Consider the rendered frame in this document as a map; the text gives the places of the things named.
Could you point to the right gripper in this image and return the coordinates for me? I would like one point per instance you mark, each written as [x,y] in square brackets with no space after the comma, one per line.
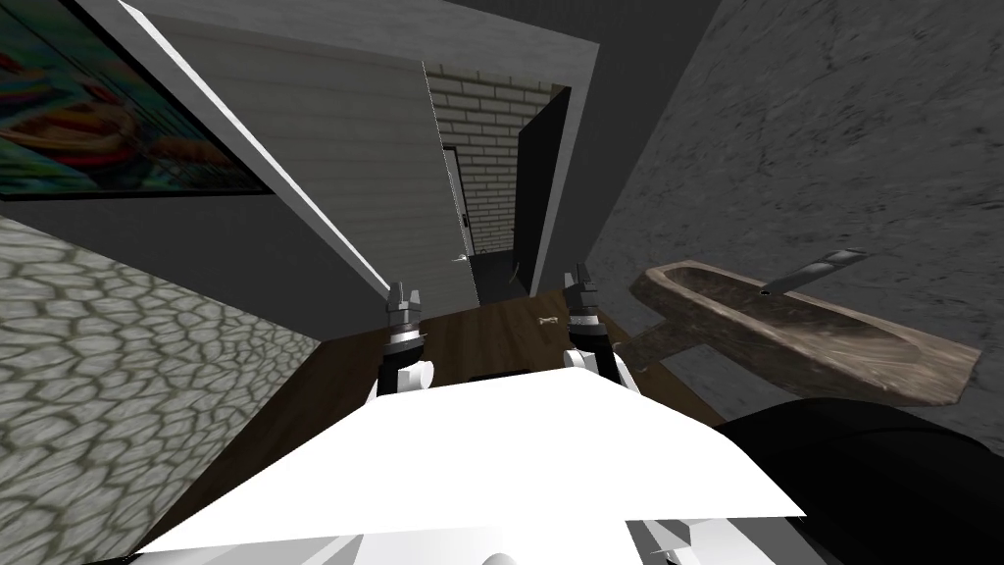
[582,304]

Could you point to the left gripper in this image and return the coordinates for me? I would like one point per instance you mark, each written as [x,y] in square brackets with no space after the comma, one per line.
[404,317]

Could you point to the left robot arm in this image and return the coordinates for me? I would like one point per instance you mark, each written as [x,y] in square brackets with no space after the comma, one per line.
[401,370]

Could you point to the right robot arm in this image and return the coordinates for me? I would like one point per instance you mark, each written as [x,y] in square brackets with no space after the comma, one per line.
[871,486]

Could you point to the small beige bone-shaped object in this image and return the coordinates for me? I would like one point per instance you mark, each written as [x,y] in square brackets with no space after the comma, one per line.
[547,319]

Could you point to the black door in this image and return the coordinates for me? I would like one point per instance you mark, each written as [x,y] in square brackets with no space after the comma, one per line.
[541,188]

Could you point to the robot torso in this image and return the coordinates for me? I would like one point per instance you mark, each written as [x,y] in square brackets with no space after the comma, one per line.
[502,463]

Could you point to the brown wooden sink basin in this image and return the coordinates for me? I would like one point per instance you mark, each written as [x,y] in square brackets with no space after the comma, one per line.
[792,337]

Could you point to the grey metal faucet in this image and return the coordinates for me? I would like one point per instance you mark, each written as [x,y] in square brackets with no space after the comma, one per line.
[816,269]

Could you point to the colourful framed wall picture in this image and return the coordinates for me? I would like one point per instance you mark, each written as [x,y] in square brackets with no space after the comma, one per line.
[86,118]

